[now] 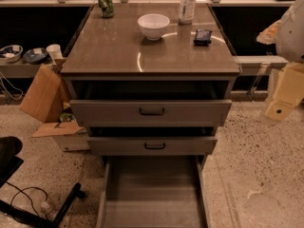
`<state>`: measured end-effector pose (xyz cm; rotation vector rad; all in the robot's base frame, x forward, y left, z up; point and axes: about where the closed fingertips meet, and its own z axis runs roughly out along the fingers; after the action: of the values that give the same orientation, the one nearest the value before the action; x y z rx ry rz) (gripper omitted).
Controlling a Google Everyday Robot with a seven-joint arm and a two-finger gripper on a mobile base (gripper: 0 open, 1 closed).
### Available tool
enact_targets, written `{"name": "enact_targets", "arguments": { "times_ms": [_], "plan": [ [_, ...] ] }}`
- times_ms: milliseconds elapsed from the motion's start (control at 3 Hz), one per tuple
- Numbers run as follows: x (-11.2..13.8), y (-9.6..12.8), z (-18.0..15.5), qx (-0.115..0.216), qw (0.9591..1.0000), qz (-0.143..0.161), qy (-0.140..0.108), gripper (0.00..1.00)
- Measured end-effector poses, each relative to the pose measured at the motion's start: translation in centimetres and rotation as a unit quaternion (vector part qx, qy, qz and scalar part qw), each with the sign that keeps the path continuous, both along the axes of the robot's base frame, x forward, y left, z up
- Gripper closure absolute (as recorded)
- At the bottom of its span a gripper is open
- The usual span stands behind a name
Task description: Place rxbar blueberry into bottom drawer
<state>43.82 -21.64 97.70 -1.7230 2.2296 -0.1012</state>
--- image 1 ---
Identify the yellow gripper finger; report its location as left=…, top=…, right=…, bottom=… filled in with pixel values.
left=264, top=63, right=304, bottom=122
left=256, top=20, right=280, bottom=45

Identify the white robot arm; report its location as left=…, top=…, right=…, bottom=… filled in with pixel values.
left=256, top=0, right=304, bottom=122

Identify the grey middle drawer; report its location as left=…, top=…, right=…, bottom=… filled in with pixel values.
left=88, top=137, right=218, bottom=156

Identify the grey drawer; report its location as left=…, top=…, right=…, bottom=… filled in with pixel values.
left=70, top=100, right=232, bottom=127
left=88, top=137, right=218, bottom=156
left=96, top=156, right=208, bottom=228

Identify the grey drawer cabinet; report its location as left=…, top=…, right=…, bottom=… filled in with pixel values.
left=60, top=2, right=241, bottom=163

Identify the grey top drawer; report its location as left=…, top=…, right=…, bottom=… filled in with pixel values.
left=70, top=100, right=232, bottom=127

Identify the grey bottom drawer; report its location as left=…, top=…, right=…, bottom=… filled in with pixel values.
left=96, top=156, right=208, bottom=228

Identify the grey low shelf right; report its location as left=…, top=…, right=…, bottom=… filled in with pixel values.
left=234, top=55, right=287, bottom=76

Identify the grey low shelf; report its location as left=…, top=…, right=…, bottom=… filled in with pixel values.
left=234, top=55, right=287, bottom=76
left=0, top=59, right=67, bottom=79

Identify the clear plastic water bottle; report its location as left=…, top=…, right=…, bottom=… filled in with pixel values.
left=178, top=0, right=196, bottom=24

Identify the white ceramic bowl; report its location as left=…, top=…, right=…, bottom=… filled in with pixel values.
left=138, top=13, right=170, bottom=41

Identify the green soda can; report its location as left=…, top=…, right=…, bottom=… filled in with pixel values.
left=98, top=0, right=114, bottom=18

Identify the white paper cup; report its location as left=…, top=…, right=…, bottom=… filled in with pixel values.
left=47, top=44, right=63, bottom=60

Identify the green snack bag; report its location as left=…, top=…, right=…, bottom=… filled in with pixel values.
left=59, top=112, right=76, bottom=123

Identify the white cardboard box open flap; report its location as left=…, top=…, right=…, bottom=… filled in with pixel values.
left=32, top=122, right=89, bottom=151

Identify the brown cardboard box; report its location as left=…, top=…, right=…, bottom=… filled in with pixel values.
left=20, top=64, right=70, bottom=123

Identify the blue patterned plate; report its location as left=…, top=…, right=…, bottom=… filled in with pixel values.
left=23, top=47, right=48, bottom=64

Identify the grey low shelf left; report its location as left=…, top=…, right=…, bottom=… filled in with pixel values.
left=0, top=59, right=67, bottom=79

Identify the blue patterned bowl left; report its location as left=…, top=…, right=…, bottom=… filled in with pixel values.
left=0, top=45, right=23, bottom=63

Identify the black chair base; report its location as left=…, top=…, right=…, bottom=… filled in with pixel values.
left=0, top=136, right=86, bottom=228

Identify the black cable on floor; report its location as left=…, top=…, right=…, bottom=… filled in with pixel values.
left=6, top=181, right=51, bottom=217

